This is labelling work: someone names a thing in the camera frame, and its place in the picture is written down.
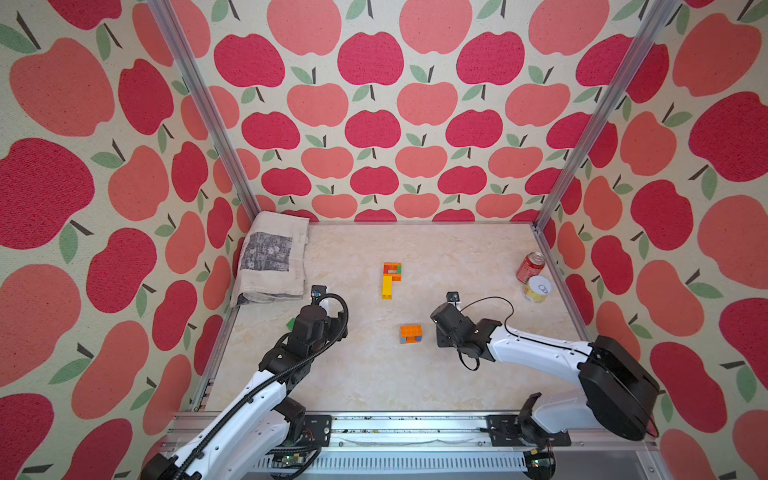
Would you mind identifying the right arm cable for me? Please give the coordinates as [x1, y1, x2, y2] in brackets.
[457, 295, 661, 439]

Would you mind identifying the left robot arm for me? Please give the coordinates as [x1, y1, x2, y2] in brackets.
[140, 293, 349, 479]

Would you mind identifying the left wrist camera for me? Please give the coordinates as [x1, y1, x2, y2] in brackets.
[310, 285, 329, 313]

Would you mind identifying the yellow tin can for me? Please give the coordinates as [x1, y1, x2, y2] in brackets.
[523, 275, 552, 303]

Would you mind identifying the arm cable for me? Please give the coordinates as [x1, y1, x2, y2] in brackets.
[457, 295, 661, 439]
[170, 292, 350, 480]

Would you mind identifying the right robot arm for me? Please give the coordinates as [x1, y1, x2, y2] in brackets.
[430, 302, 660, 448]

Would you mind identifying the right frame post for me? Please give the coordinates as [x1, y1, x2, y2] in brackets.
[532, 0, 681, 234]

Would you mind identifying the frame post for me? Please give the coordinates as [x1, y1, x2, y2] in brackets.
[532, 0, 681, 234]
[148, 0, 260, 221]

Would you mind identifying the red soda can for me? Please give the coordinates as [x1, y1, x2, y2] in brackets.
[516, 252, 546, 284]

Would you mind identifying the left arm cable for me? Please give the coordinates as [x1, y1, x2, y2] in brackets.
[170, 292, 350, 480]

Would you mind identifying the left frame post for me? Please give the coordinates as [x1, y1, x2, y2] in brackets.
[148, 0, 260, 221]

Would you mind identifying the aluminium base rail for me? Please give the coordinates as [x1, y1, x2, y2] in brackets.
[149, 410, 667, 480]

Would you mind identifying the folded beige towel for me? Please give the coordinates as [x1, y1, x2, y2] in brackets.
[231, 211, 309, 307]

